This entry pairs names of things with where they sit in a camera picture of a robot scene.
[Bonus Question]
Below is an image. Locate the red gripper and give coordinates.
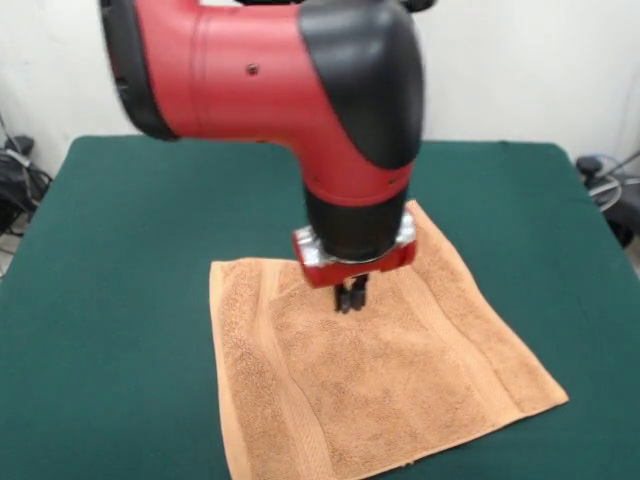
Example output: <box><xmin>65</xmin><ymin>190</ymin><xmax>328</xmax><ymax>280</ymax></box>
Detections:
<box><xmin>291</xmin><ymin>208</ymin><xmax>419</xmax><ymax>316</ymax></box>

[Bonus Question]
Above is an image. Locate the dark green table cloth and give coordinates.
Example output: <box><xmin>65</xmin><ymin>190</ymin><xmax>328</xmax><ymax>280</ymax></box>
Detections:
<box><xmin>0</xmin><ymin>134</ymin><xmax>640</xmax><ymax>480</ymax></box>

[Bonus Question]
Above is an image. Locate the black equipment base with cables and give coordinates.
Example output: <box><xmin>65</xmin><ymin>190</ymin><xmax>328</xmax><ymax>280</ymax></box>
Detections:
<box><xmin>0</xmin><ymin>134</ymin><xmax>54</xmax><ymax>236</ymax></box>

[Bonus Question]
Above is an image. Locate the grey stand base with cables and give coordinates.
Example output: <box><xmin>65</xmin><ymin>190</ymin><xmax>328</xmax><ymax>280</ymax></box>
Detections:
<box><xmin>574</xmin><ymin>152</ymin><xmax>640</xmax><ymax>249</ymax></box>

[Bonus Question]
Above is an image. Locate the tan terry towel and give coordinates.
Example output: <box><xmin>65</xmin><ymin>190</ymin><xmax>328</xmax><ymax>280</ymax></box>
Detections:
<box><xmin>208</xmin><ymin>199</ymin><xmax>570</xmax><ymax>480</ymax></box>

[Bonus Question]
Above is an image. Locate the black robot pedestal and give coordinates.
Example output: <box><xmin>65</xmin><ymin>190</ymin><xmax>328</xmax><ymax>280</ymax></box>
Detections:
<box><xmin>239</xmin><ymin>0</ymin><xmax>439</xmax><ymax>14</ymax></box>

